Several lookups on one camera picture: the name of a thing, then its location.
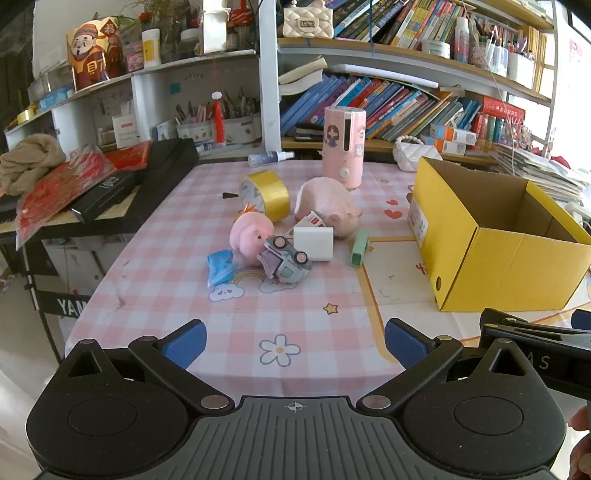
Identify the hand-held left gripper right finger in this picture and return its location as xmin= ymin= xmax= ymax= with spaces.
xmin=358 ymin=318 xmax=539 ymax=415

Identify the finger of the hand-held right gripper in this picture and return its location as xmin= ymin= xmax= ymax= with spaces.
xmin=479 ymin=324 xmax=591 ymax=352
xmin=479 ymin=308 xmax=591 ymax=334

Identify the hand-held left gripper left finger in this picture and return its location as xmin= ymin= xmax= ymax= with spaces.
xmin=62 ymin=318 xmax=235 ymax=415

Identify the yellow cardboard box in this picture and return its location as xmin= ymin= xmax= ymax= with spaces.
xmin=407 ymin=156 xmax=591 ymax=313

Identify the grey toy truck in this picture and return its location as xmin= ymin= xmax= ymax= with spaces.
xmin=257 ymin=235 xmax=314 ymax=284

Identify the white charger block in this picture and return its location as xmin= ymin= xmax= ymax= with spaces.
xmin=293 ymin=224 xmax=334 ymax=263

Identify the pink plush pig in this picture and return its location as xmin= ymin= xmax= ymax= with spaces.
xmin=294 ymin=176 xmax=363 ymax=239

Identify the yellow tape roll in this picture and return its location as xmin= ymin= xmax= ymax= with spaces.
xmin=238 ymin=169 xmax=291 ymax=223

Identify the person's right hand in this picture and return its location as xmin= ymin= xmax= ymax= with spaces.
xmin=567 ymin=405 xmax=591 ymax=480

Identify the pink checked tablecloth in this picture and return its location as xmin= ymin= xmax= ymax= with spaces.
xmin=65 ymin=159 xmax=591 ymax=394

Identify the blue plastic packet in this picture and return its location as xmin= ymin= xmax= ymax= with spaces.
xmin=206 ymin=248 xmax=238 ymax=288

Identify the green highlighter pen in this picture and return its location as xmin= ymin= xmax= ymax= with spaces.
xmin=350 ymin=229 xmax=370 ymax=269

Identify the pink plush chick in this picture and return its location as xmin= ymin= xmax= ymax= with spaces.
xmin=229 ymin=206 xmax=273 ymax=267

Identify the black keyboard stand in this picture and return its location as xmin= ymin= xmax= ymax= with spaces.
xmin=23 ymin=272 xmax=94 ymax=365

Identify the stack of paper booklets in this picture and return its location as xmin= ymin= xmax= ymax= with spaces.
xmin=491 ymin=143 xmax=591 ymax=204

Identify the small red white carton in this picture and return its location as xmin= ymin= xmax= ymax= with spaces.
xmin=295 ymin=210 xmax=328 ymax=230

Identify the long black box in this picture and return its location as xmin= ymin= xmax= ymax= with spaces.
xmin=70 ymin=170 xmax=142 ymax=225

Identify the white quilted handbag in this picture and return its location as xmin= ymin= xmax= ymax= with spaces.
xmin=392 ymin=135 xmax=444 ymax=173

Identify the red envelope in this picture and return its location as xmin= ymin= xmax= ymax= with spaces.
xmin=106 ymin=140 xmax=153 ymax=171

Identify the red shiny plastic bag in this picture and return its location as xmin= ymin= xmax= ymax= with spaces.
xmin=16 ymin=145 xmax=119 ymax=250

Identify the pink cylindrical humidifier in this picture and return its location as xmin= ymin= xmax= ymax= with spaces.
xmin=321 ymin=106 xmax=367 ymax=190

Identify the clear spray bottle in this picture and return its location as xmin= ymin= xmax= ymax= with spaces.
xmin=247 ymin=150 xmax=295 ymax=168

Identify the white pen holder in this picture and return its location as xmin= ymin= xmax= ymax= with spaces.
xmin=174 ymin=102 xmax=216 ymax=142
xmin=221 ymin=90 xmax=260 ymax=144

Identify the orange white carton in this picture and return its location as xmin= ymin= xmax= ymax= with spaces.
xmin=429 ymin=123 xmax=478 ymax=144

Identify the white box red label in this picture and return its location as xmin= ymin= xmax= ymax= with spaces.
xmin=113 ymin=114 xmax=140 ymax=149

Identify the red tassel ornament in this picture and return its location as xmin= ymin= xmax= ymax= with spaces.
xmin=209 ymin=91 xmax=227 ymax=144

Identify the flat red box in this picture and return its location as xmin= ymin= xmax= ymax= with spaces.
xmin=482 ymin=95 xmax=526 ymax=121

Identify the row of leaning books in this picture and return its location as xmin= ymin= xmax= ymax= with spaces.
xmin=279 ymin=73 xmax=484 ymax=142

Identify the beige cloth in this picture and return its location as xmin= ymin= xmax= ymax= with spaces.
xmin=0 ymin=133 xmax=68 ymax=197

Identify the white pen cup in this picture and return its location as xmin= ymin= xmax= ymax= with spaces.
xmin=505 ymin=44 xmax=536 ymax=89

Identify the white bookshelf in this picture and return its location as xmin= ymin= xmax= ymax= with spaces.
xmin=4 ymin=0 xmax=560 ymax=163

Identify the open thick book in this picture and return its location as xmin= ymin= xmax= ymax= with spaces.
xmin=278 ymin=56 xmax=329 ymax=97

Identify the white round jar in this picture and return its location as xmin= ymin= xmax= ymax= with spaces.
xmin=420 ymin=39 xmax=452 ymax=60

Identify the white bottle yellow label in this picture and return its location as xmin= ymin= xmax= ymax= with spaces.
xmin=141 ymin=28 xmax=162 ymax=66

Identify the pink glitter bottle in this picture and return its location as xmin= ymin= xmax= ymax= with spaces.
xmin=453 ymin=17 xmax=471 ymax=64

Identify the fortune god paper lantern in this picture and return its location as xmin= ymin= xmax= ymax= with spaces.
xmin=65 ymin=17 xmax=127 ymax=92

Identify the white paper box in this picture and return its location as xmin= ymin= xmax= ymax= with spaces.
xmin=200 ymin=6 xmax=232 ymax=54

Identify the row of colourful books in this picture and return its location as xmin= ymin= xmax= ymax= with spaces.
xmin=329 ymin=0 xmax=467 ymax=47

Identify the cream quilted handbag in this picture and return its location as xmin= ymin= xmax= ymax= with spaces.
xmin=282 ymin=0 xmax=334 ymax=39

